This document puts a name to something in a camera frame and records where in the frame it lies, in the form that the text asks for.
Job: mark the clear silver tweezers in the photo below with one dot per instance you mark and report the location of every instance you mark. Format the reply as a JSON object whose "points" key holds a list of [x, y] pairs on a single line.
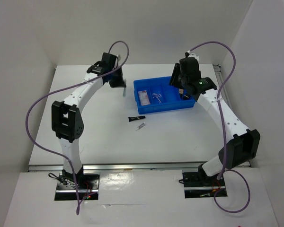
{"points": [[140, 126]]}

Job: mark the purple eyelash curler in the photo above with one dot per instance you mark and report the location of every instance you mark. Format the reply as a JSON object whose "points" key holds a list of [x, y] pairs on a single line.
{"points": [[157, 96]]}

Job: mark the aluminium front rail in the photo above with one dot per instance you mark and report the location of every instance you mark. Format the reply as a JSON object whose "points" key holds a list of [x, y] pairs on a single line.
{"points": [[120, 167]]}

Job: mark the black round compact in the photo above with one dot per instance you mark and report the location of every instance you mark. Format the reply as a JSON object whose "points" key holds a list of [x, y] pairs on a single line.
{"points": [[185, 97]]}

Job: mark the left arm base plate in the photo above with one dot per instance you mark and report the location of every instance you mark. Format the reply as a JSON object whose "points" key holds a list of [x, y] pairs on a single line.
{"points": [[65, 189]]}

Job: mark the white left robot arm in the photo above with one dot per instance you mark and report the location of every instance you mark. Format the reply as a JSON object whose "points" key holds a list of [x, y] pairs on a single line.
{"points": [[67, 122]]}

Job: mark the blue plastic organizer bin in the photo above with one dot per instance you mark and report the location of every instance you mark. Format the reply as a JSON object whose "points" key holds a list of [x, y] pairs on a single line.
{"points": [[171, 98]]}

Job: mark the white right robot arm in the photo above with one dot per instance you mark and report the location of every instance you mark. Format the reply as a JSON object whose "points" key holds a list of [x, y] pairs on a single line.
{"points": [[240, 143]]}

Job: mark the clear false eyelash box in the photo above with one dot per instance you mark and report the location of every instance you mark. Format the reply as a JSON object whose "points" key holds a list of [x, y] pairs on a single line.
{"points": [[144, 98]]}

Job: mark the black mascara tube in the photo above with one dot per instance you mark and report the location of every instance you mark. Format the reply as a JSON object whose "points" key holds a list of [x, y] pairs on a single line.
{"points": [[131, 119]]}

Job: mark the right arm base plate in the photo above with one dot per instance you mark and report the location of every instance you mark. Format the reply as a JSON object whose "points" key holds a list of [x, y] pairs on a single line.
{"points": [[199, 187]]}

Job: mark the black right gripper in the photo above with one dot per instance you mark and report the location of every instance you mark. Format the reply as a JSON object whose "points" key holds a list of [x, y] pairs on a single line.
{"points": [[176, 70]]}

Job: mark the aluminium side rail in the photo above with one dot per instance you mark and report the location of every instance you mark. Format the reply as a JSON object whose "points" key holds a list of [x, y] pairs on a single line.
{"points": [[218, 73]]}

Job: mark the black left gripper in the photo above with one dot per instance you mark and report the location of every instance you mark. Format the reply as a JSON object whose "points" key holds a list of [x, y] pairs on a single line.
{"points": [[120, 83]]}

